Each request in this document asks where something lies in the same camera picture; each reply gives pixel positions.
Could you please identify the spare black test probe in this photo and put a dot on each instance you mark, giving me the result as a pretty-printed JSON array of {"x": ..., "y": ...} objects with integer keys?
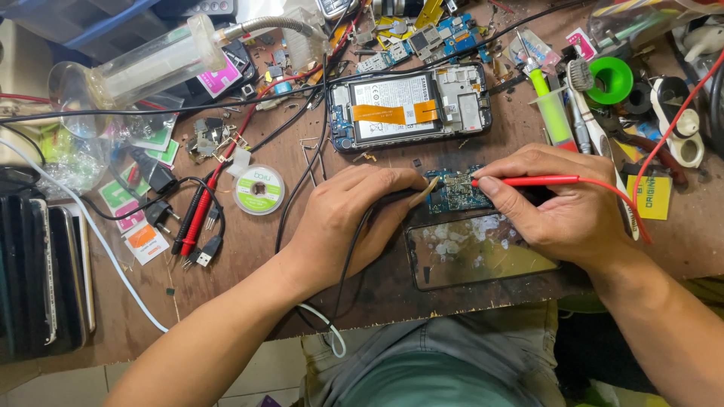
[{"x": 186, "y": 220}]

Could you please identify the white toothbrush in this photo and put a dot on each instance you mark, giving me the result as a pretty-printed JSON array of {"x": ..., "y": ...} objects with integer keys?
[{"x": 594, "y": 127}]

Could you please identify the person's right hand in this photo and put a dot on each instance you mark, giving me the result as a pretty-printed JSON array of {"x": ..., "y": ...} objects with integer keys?
[{"x": 571, "y": 209}]

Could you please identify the orange white wipe packet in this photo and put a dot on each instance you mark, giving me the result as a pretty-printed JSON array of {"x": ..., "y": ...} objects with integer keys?
[{"x": 145, "y": 243}]

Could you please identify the red multimeter probe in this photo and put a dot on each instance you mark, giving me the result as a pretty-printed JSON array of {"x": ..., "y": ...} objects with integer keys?
[{"x": 537, "y": 181}]

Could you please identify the white tape dispenser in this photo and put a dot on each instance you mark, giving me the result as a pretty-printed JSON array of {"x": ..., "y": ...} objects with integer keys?
[{"x": 679, "y": 121}]

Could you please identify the clear plastic box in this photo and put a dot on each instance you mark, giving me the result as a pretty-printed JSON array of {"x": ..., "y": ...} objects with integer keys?
[{"x": 305, "y": 42}]

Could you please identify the solder wick spool green label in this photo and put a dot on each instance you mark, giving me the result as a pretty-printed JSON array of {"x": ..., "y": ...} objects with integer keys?
[{"x": 258, "y": 189}]

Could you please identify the person's left hand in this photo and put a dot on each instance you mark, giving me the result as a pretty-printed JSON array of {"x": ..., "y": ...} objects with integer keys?
[{"x": 339, "y": 226}]

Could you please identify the blue phone circuit board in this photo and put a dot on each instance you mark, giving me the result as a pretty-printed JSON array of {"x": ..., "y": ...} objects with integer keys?
[{"x": 458, "y": 198}]

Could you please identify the green white wipe packet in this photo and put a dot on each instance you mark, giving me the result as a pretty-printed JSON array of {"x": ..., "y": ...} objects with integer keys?
[
  {"x": 119, "y": 192},
  {"x": 155, "y": 138},
  {"x": 167, "y": 154}
]

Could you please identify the stack of phones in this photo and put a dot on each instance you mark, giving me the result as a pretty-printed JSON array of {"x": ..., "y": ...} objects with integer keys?
[{"x": 39, "y": 271}]

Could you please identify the black power adapter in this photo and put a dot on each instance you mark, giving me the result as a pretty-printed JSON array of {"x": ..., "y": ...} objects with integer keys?
[{"x": 154, "y": 172}]

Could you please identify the pink white wipe packet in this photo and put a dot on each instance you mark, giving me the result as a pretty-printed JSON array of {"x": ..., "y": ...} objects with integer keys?
[{"x": 129, "y": 217}]

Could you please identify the yellow label card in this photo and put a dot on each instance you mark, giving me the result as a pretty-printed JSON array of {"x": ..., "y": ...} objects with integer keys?
[{"x": 649, "y": 198}]

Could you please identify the black phone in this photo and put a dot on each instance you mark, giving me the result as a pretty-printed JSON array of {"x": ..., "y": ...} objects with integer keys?
[{"x": 246, "y": 62}]

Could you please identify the clear plastic container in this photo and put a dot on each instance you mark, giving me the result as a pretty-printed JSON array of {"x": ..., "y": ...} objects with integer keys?
[{"x": 650, "y": 22}]

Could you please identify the green flux syringe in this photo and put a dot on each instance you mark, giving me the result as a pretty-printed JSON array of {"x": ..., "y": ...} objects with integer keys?
[{"x": 551, "y": 113}]

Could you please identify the black power plug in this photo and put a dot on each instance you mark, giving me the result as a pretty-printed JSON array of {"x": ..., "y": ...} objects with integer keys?
[{"x": 158, "y": 213}]

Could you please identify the crumpled clear plastic bag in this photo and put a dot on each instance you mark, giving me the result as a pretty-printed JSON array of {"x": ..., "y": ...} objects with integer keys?
[{"x": 73, "y": 161}]

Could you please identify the black-rimmed phone glass panel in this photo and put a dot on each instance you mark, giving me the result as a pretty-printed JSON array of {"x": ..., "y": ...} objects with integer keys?
[{"x": 475, "y": 260}]

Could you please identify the spare red test probe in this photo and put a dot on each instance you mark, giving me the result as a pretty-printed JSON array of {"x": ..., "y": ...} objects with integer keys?
[{"x": 201, "y": 217}]

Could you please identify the black tape roll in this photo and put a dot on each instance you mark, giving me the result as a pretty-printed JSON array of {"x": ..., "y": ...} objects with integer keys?
[{"x": 638, "y": 99}]

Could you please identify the small pink sticker card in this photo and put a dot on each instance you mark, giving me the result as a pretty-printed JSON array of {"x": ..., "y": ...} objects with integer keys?
[{"x": 581, "y": 44}]

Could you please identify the green tape roll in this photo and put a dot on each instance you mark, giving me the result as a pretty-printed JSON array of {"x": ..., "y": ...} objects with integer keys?
[{"x": 610, "y": 80}]

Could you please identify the opened smartphone with battery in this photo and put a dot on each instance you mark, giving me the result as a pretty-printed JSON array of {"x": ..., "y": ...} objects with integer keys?
[{"x": 396, "y": 107}]

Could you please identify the clear plastic parts bag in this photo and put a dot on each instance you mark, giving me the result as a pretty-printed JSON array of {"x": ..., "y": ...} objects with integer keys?
[{"x": 534, "y": 51}]

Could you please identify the metal tweezers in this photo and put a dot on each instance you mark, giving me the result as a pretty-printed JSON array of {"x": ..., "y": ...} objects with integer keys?
[{"x": 312, "y": 164}]

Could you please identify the black multimeter probe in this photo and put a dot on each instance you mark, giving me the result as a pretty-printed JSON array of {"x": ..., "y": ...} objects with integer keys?
[{"x": 396, "y": 196}]

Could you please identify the teal shirt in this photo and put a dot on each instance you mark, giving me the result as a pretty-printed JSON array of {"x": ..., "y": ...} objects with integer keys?
[{"x": 441, "y": 384}]

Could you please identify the black USB connector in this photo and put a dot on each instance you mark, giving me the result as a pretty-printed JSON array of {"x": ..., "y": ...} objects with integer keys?
[{"x": 208, "y": 251}]

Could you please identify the heap of metal shield parts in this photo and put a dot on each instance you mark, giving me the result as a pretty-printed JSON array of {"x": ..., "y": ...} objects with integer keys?
[{"x": 208, "y": 135}]

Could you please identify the heap of phone circuit boards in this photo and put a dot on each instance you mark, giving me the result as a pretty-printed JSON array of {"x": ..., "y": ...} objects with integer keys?
[{"x": 430, "y": 39}]

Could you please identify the clear plastic fume funnel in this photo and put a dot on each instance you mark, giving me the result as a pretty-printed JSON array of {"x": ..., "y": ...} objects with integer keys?
[{"x": 141, "y": 73}]

